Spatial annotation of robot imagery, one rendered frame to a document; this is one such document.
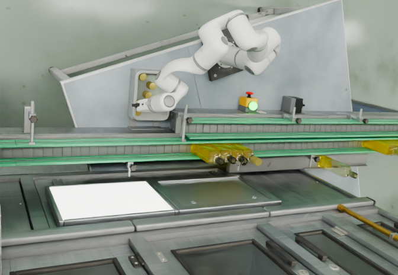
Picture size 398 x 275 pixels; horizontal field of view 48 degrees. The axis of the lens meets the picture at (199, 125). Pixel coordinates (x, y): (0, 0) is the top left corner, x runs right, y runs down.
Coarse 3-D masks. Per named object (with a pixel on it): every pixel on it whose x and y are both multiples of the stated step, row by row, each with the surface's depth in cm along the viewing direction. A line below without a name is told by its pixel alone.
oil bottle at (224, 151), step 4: (208, 144) 207; (212, 144) 206; (216, 144) 206; (216, 148) 201; (220, 148) 200; (224, 148) 200; (220, 152) 197; (224, 152) 196; (228, 152) 197; (224, 156) 196; (224, 160) 196
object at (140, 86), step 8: (144, 72) 197; (152, 72) 198; (136, 80) 196; (152, 80) 207; (136, 88) 197; (144, 88) 206; (160, 88) 210; (136, 96) 198; (144, 112) 209; (152, 112) 211; (168, 112) 206
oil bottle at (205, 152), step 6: (192, 144) 209; (198, 144) 205; (204, 144) 206; (192, 150) 209; (198, 150) 203; (204, 150) 198; (210, 150) 197; (216, 150) 198; (198, 156) 203; (204, 156) 198; (210, 156) 194; (210, 162) 194
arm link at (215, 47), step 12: (240, 12) 168; (204, 24) 168; (216, 24) 167; (204, 36) 166; (216, 36) 165; (204, 48) 167; (216, 48) 164; (228, 48) 166; (204, 60) 168; (216, 60) 168
